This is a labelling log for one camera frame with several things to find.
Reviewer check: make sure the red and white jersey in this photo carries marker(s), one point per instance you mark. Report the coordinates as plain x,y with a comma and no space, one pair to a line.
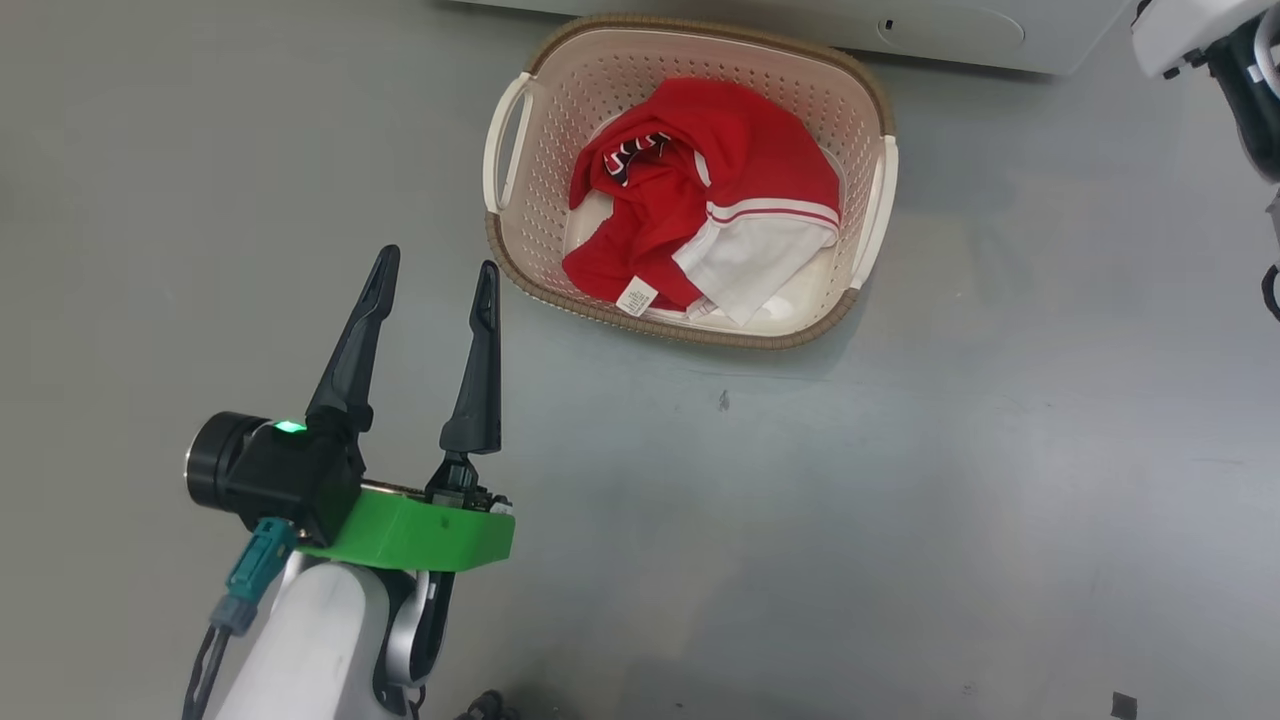
750,150

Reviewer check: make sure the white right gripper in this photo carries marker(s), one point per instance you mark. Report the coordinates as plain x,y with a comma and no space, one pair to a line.
1180,30

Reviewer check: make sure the small black floor marker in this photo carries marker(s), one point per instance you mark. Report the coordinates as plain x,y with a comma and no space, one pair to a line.
1125,705

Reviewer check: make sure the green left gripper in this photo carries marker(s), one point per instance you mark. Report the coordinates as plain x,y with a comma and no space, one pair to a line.
420,530

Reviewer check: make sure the white front-load washing machine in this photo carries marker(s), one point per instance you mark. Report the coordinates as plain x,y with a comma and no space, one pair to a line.
1060,30

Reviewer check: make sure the cream perforated laundry basket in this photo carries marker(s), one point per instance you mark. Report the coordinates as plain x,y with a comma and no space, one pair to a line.
560,100

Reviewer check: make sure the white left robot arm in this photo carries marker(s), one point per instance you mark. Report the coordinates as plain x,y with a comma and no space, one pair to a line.
320,650

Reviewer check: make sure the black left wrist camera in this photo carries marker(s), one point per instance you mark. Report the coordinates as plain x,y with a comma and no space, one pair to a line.
270,475

